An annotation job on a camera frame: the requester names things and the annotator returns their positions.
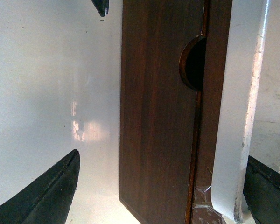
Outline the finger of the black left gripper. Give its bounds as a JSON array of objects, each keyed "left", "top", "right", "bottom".
[{"left": 91, "top": 0, "right": 109, "bottom": 17}]

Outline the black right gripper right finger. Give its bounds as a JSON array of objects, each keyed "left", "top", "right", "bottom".
[{"left": 243, "top": 156, "right": 280, "bottom": 224}]

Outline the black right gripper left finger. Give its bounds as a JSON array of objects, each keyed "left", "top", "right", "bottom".
[{"left": 0, "top": 149, "right": 80, "bottom": 224}]

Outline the wooden drawer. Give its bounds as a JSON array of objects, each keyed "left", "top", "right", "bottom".
[
  {"left": 119, "top": 0, "right": 205, "bottom": 224},
  {"left": 190, "top": 0, "right": 234, "bottom": 224}
]

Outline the white drawer handle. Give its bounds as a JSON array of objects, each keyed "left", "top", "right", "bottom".
[{"left": 211, "top": 0, "right": 280, "bottom": 224}]

